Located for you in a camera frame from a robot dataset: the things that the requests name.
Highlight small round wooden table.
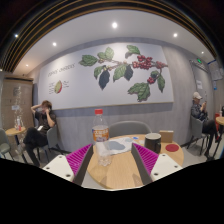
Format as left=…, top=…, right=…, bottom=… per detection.
left=4, top=126, right=27, bottom=148

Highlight clear red-capped drink bottle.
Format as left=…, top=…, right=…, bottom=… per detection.
left=91, top=108, right=113, bottom=167

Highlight wooden cabinet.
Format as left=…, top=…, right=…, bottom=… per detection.
left=0, top=77, right=35, bottom=132

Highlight flat round red coaster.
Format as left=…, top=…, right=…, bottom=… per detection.
left=165, top=143, right=181, bottom=153

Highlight grey chair with dark legs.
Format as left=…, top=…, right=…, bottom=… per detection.
left=185, top=114, right=208, bottom=156
left=35, top=124, right=65, bottom=162
left=0, top=128, right=15, bottom=160

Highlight coffee plant wall mural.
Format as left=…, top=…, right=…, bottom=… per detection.
left=37, top=42, right=175, bottom=111

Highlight white grey printed paper sheet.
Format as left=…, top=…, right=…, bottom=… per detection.
left=96, top=136, right=145, bottom=156

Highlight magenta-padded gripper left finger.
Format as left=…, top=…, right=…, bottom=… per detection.
left=42, top=143, right=95, bottom=187

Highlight white notice board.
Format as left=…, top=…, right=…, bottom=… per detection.
left=207, top=59, right=224, bottom=81

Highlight dark mug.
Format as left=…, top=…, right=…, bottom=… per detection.
left=143, top=132, right=163, bottom=155

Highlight round ceiling lights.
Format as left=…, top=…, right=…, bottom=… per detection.
left=13, top=21, right=206, bottom=56

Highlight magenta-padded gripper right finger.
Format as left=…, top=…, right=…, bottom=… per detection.
left=130, top=142, right=184, bottom=186

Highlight small brown cardboard box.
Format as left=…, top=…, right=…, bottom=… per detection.
left=158, top=129, right=175, bottom=144

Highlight grey upholstered chair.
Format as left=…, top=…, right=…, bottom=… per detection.
left=108, top=120, right=153, bottom=139

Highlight person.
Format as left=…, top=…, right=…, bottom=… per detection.
left=22, top=99, right=58, bottom=167
left=190, top=91, right=221, bottom=157

